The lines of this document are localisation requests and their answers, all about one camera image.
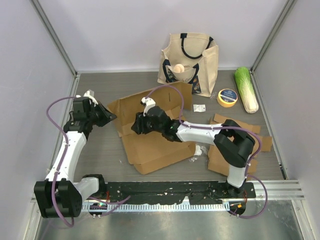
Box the large cardboard box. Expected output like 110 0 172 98
106 80 197 175

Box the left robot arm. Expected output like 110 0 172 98
33 90 117 220

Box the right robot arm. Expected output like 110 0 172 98
131 106 256 198

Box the small flat cardboard box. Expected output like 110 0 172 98
208 113 272 177

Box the small white packet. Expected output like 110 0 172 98
193 104 206 113

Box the plastic bag of white discs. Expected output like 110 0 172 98
189 144 208 163

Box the wooden ball in bag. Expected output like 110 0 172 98
173 64 185 73

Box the beige canvas tote bag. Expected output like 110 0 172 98
157 32 219 98

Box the yellow tape roll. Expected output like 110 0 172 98
217 88 238 108

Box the green plush cabbage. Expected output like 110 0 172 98
234 67 259 114

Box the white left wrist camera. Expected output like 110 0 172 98
74 89 99 106

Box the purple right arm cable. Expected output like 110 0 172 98
147 84 269 221

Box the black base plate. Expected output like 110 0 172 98
106 181 256 205

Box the white slotted cable duct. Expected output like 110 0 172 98
80 201 230 215

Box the left aluminium frame post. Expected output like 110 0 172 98
30 0 77 77

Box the aluminium frame post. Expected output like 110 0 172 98
250 0 297 74
30 0 77 77

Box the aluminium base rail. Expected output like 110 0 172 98
31 179 305 203

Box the right aluminium frame post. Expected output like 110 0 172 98
250 0 297 74

